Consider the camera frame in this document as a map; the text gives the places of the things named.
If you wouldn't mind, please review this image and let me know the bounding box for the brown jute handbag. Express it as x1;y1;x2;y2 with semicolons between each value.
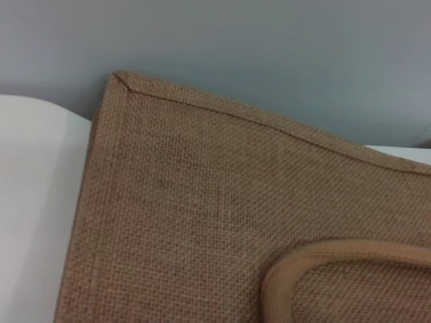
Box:
53;69;431;323

